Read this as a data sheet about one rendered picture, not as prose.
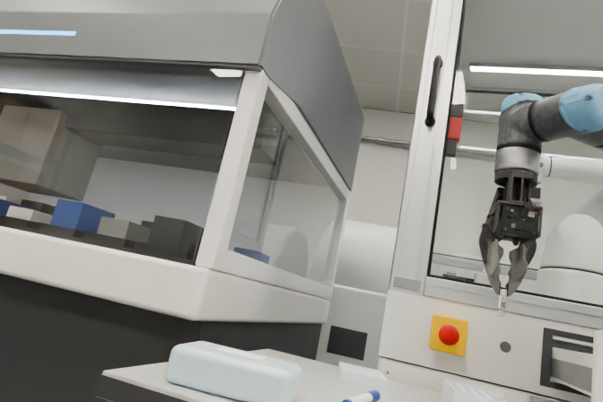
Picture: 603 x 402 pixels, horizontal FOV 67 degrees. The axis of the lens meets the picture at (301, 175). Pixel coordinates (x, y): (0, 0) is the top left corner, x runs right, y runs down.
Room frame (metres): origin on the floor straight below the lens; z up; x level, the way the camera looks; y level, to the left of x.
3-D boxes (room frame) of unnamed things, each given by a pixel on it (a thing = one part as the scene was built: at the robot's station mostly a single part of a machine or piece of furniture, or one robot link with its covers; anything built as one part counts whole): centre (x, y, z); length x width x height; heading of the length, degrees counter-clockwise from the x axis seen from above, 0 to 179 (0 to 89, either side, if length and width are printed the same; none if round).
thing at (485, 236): (0.81, -0.36, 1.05); 0.05 x 0.02 x 0.09; 77
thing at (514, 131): (0.78, -0.38, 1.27); 0.09 x 0.08 x 0.11; 22
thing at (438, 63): (1.04, -0.28, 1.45); 0.05 x 0.03 x 0.19; 161
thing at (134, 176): (1.79, 0.82, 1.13); 1.78 x 1.14 x 0.45; 71
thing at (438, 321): (1.00, -0.37, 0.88); 0.07 x 0.05 x 0.07; 71
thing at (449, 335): (0.97, -0.36, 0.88); 0.04 x 0.03 x 0.04; 71
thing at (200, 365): (0.62, 0.03, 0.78); 0.15 x 0.10 x 0.04; 78
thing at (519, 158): (0.79, -0.38, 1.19); 0.08 x 0.08 x 0.05
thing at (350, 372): (0.96, -0.20, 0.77); 0.13 x 0.09 x 0.02; 174
